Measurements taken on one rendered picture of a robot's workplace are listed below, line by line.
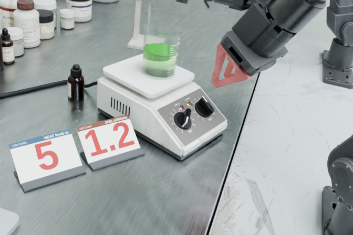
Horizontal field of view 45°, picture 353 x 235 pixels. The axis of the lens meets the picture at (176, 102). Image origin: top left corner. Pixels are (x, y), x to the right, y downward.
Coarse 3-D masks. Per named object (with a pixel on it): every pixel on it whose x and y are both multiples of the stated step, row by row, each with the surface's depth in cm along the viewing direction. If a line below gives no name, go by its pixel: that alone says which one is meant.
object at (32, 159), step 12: (36, 144) 62; (48, 144) 62; (60, 144) 63; (72, 144) 64; (24, 156) 60; (36, 156) 61; (48, 156) 62; (60, 156) 63; (72, 156) 63; (24, 168) 60; (36, 168) 60; (48, 168) 61
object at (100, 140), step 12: (84, 132) 66; (96, 132) 67; (108, 132) 67; (120, 132) 68; (132, 132) 69; (84, 144) 65; (96, 144) 66; (108, 144) 67; (120, 144) 68; (132, 144) 69; (96, 156) 65
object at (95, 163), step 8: (80, 136) 65; (112, 152) 67; (120, 152) 67; (128, 152) 68; (136, 152) 68; (88, 160) 64; (96, 160) 65; (104, 160) 65; (112, 160) 66; (120, 160) 66; (96, 168) 64
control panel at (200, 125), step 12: (192, 96) 74; (204, 96) 75; (168, 108) 69; (180, 108) 70; (192, 108) 72; (216, 108) 75; (168, 120) 68; (192, 120) 71; (204, 120) 72; (216, 120) 73; (180, 132) 68; (192, 132) 69; (204, 132) 70
